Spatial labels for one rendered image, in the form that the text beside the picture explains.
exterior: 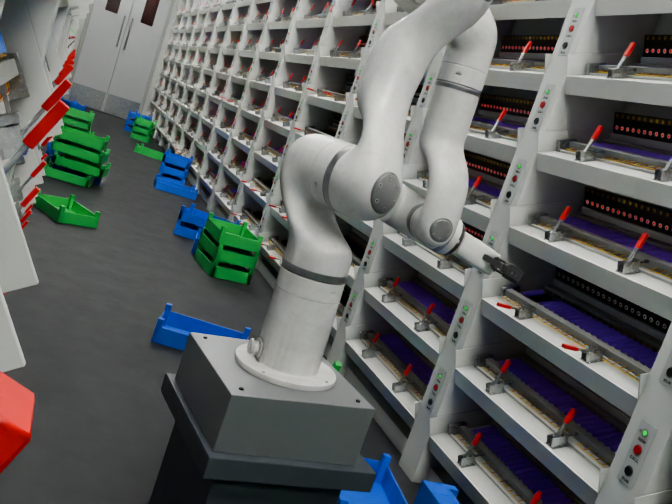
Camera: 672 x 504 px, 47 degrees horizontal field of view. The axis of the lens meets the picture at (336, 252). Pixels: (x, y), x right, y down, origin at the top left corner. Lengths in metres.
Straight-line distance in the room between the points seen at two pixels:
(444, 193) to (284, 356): 0.42
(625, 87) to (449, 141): 0.51
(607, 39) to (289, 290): 1.12
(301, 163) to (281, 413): 0.42
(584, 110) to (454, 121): 0.64
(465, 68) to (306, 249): 0.46
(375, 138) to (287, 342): 0.38
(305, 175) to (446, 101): 0.33
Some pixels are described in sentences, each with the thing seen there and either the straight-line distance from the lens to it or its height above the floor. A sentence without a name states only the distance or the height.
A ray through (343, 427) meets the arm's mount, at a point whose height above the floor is 0.35.
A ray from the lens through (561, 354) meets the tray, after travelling 1.74.
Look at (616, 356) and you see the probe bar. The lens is 1.68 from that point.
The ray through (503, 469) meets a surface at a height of 0.19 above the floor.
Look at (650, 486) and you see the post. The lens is 1.53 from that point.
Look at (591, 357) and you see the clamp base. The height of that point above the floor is 0.55.
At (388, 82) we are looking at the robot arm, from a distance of 1.33.
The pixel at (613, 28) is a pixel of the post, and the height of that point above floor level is 1.28.
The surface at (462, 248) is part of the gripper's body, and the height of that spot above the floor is 0.68.
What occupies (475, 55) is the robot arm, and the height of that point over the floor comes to 1.04.
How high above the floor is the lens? 0.83
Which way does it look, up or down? 9 degrees down
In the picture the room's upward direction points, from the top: 19 degrees clockwise
